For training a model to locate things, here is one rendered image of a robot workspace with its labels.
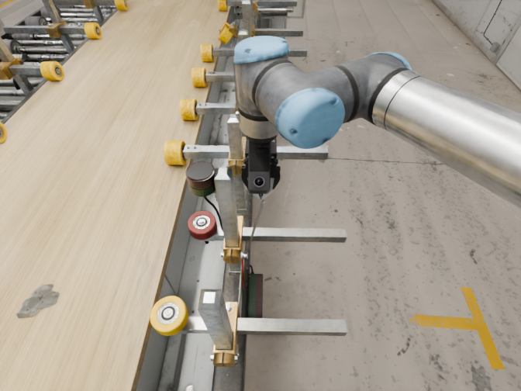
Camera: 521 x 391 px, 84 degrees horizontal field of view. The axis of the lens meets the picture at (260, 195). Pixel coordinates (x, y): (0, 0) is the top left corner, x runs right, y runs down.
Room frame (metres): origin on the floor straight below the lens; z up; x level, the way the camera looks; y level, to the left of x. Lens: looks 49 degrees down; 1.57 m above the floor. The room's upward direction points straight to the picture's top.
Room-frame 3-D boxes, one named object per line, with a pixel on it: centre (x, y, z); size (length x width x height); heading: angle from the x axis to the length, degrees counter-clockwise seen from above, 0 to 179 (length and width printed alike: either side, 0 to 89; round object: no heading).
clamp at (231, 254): (0.45, 0.08, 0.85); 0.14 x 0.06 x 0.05; 179
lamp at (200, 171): (0.43, 0.12, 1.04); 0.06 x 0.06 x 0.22; 89
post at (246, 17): (1.43, 0.06, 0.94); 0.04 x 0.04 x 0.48; 89
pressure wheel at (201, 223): (0.47, 0.17, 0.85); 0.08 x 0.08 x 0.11
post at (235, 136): (0.68, 0.07, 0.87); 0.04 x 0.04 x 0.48; 89
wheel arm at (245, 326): (0.22, 0.01, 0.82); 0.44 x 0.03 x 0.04; 89
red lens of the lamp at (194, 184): (0.43, 0.13, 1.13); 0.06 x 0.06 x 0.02
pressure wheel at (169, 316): (0.22, 0.21, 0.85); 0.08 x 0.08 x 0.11
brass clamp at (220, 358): (0.20, 0.08, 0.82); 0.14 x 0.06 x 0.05; 179
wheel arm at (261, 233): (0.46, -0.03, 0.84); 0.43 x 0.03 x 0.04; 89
